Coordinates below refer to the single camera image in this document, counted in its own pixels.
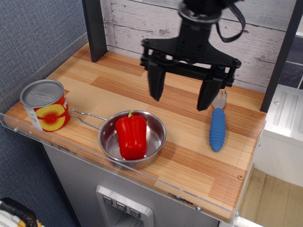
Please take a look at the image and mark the red yellow tin can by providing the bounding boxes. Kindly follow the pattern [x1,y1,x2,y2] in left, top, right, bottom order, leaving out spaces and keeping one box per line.
[20,79,71,132]

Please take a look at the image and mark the red bell pepper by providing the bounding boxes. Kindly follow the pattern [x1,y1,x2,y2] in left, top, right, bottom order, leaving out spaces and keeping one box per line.
[115,110,147,160]

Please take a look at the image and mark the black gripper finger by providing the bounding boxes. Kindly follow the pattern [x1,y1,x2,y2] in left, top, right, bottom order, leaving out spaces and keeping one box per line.
[147,60,166,101]
[197,79,223,111]

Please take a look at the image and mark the grey toy fridge cabinet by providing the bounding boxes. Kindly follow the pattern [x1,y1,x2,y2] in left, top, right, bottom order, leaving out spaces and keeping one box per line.
[44,145,219,227]

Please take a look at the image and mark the silver dispenser panel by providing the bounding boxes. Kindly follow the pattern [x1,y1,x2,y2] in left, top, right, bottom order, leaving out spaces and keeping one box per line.
[96,185,154,227]

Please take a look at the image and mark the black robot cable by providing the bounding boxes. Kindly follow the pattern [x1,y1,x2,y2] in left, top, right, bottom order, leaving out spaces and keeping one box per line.
[214,2,246,44]

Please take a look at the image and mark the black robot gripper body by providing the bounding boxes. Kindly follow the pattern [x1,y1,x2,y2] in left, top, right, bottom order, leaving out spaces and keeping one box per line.
[141,17,241,87]

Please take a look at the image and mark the small steel saucepan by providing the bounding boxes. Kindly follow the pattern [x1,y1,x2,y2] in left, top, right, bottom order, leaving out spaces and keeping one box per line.
[69,109,166,169]

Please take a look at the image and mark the blue handled metal fork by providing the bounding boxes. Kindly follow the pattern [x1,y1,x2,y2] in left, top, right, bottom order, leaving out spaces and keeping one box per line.
[209,90,227,152]

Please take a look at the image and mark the right dark grey post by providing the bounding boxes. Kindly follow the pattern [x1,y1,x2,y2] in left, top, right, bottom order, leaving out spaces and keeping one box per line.
[260,0,303,113]

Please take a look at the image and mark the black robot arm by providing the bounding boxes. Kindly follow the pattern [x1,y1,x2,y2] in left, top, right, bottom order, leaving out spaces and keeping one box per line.
[141,0,246,111]

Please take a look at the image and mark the black yellow object corner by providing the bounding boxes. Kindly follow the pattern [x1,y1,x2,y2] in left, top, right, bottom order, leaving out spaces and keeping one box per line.
[0,197,43,227]

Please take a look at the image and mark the white toy sink counter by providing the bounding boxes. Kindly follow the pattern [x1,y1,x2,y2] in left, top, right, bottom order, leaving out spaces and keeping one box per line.
[253,85,303,186]

